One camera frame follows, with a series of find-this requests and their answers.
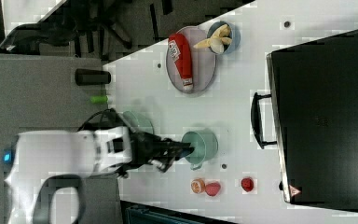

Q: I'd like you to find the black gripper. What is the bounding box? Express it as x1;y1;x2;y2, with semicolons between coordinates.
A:
117;132;195;178

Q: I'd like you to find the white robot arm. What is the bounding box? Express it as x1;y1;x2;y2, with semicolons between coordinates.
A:
5;126;194;224

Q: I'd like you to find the black toaster oven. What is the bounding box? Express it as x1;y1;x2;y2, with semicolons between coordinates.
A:
267;29;358;212

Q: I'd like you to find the green mug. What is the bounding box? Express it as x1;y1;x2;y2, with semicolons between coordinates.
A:
182;129;218;171

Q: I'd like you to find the orange slice toy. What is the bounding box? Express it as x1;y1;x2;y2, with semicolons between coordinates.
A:
190;178;205;194

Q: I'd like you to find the green perforated colander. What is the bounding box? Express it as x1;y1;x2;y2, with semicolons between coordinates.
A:
123;111;154;133

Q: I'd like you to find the red round toy fruit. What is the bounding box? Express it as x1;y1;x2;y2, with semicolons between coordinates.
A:
205;182;221;197

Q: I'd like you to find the dark teal crate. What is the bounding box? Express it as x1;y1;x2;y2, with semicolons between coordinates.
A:
120;201;234;224

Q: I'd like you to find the red strawberry toy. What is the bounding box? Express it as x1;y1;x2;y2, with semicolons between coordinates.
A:
241;177;255;192

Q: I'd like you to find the green marker pen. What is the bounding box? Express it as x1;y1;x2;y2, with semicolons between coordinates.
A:
90;95;109;104

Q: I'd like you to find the grey round plate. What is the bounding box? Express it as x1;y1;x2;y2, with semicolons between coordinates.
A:
166;26;216;94

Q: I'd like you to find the red ketchup bottle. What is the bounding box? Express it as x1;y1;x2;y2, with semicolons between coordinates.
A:
168;33;194;91

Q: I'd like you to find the peeled banana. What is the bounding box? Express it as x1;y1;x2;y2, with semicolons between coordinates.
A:
194;24;232;54

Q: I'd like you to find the blue small bowl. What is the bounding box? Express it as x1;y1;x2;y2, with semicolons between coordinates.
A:
207;21;241;55

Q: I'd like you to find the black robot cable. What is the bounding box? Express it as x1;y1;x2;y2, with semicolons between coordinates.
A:
77;107;122;132

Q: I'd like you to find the black cylinder post upper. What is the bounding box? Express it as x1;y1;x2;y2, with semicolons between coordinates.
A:
75;69;112;86

